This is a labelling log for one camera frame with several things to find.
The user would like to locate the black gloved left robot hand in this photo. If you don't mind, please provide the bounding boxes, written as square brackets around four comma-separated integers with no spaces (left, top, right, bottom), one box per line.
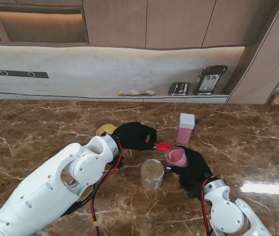
[111,121,158,151]

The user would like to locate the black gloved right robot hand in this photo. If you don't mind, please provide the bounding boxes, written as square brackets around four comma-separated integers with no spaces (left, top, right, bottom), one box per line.
[166,147,214,189]

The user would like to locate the black round jar lid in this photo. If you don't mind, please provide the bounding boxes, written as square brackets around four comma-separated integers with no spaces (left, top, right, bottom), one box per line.
[178,173,196,193]

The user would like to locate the pink plastic measuring cup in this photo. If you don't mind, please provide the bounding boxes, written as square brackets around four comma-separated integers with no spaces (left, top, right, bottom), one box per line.
[165,147,189,168]

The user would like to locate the red plastic measuring spoon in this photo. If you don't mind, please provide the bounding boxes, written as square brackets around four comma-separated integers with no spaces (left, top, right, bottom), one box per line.
[143,141,173,152]

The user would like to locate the clear grain jar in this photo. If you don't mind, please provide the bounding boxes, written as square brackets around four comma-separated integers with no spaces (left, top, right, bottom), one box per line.
[140,159,166,191]

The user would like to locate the pink container with white lid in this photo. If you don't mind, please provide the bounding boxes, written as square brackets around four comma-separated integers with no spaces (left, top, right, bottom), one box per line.
[175,113,195,144]

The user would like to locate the yellow plastic bowl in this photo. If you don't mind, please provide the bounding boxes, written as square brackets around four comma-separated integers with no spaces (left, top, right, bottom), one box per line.
[96,124,117,137]

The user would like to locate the dark wooden serving board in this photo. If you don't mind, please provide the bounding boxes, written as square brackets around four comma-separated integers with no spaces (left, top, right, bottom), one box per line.
[122,92,156,97]

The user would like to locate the white back counter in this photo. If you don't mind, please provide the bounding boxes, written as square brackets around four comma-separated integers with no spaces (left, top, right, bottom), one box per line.
[0,91,230,114]

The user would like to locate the black toaster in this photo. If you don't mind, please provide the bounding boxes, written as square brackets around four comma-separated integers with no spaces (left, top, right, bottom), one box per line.
[167,82,191,96]

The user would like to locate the black espresso machine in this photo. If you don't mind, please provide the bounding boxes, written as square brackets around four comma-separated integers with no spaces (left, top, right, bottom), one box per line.
[193,65,228,96]

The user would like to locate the tall beige cabinet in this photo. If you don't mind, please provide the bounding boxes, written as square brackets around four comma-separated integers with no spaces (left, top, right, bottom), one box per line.
[227,0,279,105]

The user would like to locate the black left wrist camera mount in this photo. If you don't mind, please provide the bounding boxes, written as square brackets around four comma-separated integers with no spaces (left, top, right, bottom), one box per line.
[111,153,125,170]

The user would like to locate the red and black right arm cable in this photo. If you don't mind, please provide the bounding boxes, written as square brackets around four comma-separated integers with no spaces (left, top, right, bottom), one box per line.
[201,178,215,236]

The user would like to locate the red and black arm cable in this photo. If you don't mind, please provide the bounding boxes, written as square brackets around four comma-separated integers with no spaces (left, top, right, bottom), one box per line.
[65,144,123,236]
[201,178,215,236]

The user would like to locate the red and black left arm cable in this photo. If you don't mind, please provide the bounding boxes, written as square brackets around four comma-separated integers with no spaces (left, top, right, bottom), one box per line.
[65,144,123,236]

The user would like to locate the beige wall cabinet door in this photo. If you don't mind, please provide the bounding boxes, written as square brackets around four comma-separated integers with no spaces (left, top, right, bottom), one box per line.
[82,0,148,49]
[201,0,279,48]
[145,0,217,49]

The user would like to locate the black wall control strip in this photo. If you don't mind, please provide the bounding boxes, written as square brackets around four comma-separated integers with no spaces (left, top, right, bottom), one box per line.
[0,69,50,79]

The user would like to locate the lit open wall shelf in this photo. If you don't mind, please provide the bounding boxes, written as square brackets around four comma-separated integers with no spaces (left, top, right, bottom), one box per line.
[0,0,89,46]

